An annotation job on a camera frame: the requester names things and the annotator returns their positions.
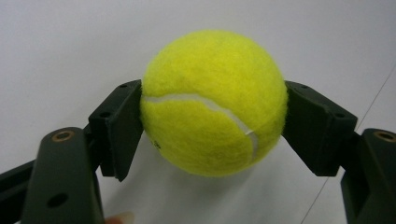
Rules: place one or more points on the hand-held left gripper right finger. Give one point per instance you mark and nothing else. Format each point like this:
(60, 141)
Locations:
(316, 124)

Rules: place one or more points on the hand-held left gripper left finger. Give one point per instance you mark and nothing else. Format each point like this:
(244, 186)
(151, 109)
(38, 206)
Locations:
(120, 124)

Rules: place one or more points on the yellow tennis ball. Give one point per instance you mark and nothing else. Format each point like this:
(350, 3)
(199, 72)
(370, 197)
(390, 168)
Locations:
(211, 105)

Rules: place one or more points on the white table cover sheet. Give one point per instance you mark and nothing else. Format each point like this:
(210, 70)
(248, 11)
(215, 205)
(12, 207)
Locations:
(62, 46)

